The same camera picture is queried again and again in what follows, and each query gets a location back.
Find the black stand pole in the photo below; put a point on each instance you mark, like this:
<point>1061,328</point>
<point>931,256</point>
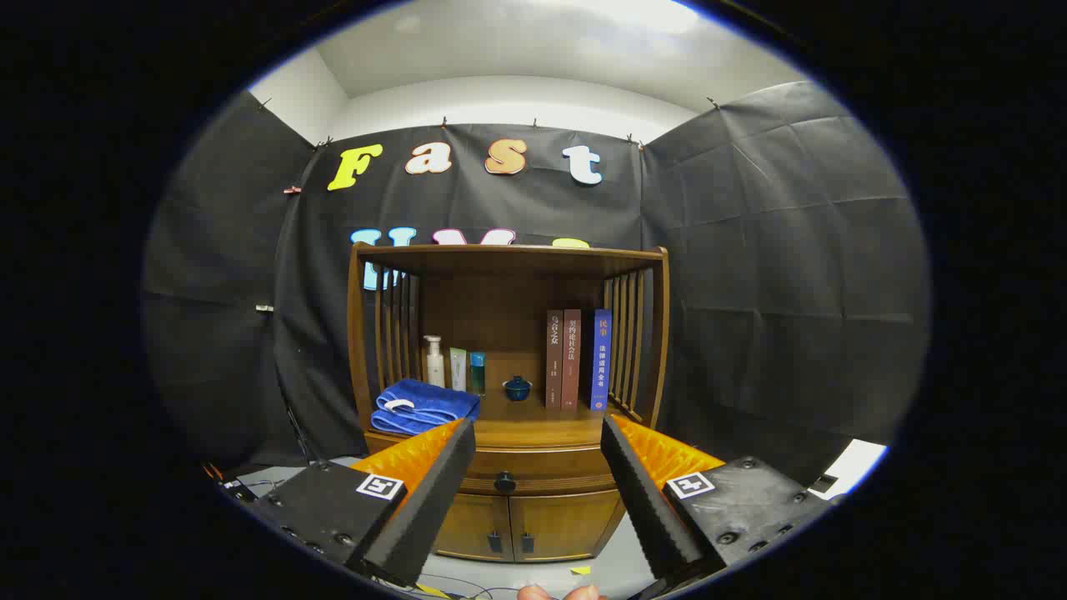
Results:
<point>298,425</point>

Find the wooden countertop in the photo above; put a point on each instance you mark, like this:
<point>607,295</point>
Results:
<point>533,422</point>

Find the dark floor equipment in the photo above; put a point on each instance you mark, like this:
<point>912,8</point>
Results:
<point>237,487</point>

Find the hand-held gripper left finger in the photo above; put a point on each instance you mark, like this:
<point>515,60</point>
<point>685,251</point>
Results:
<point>433,500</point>

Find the teal bottle blue cap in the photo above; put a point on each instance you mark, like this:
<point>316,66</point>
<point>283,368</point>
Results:
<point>478,375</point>

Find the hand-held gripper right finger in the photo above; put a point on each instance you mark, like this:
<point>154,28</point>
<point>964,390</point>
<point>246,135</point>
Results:
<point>646,508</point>

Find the black drawer knob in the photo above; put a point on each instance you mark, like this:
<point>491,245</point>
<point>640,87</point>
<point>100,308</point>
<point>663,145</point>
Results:
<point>505,482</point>

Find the wooden drawer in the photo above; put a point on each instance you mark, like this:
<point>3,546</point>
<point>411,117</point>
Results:
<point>542,468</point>

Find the blue lidded teacup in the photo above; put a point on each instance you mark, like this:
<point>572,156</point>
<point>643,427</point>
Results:
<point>518,389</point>

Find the white pump bottle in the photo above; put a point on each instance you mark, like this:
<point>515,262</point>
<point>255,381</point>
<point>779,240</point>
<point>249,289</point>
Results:
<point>434,367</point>

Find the dark brown book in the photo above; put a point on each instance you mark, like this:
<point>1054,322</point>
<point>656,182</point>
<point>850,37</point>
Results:
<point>554,358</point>

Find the white board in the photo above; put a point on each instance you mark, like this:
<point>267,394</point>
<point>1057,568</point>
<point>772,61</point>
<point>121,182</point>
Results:
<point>859,462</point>

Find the wooden cabinet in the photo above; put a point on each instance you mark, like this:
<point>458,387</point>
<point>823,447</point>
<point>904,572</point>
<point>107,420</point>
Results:
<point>500,308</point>

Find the white green tube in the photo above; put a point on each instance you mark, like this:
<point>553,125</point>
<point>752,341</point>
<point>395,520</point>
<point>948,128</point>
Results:
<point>458,371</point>

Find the blue folded towel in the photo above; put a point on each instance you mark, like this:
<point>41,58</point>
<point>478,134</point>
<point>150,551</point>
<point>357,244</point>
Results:
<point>425,404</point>

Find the reddish brown book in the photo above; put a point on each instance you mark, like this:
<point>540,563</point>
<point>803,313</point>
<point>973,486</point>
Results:
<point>572,358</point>

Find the blue book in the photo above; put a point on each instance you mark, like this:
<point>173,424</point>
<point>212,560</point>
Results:
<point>601,367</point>

